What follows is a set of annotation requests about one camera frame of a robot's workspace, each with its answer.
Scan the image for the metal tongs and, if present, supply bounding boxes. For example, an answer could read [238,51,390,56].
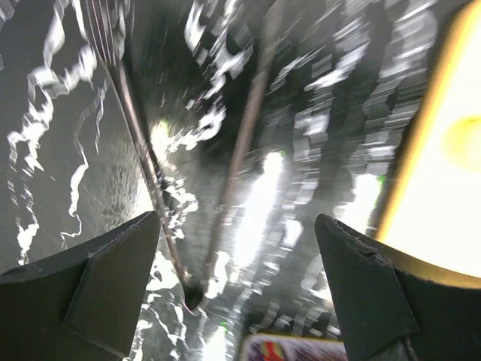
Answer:
[82,1,285,312]

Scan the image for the decorated cookie tin box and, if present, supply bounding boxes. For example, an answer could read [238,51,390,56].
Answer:
[238,333,348,361]

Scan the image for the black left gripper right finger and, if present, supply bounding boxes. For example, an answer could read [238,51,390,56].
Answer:
[314,214,480,360]

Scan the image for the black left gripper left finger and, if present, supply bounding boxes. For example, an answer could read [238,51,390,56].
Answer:
[1,211,160,360]

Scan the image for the yellow plastic tray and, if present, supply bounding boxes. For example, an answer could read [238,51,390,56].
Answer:
[377,1,480,277]

